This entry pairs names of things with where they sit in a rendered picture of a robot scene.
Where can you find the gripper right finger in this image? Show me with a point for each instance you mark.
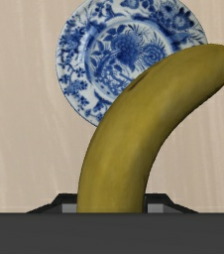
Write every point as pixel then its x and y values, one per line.
pixel 157 203

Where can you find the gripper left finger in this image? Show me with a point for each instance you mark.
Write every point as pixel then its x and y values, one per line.
pixel 64 203

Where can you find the yellow banana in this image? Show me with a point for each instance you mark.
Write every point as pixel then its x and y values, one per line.
pixel 134 139

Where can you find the blue and white patterned plate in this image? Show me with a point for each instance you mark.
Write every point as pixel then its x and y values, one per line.
pixel 97 56

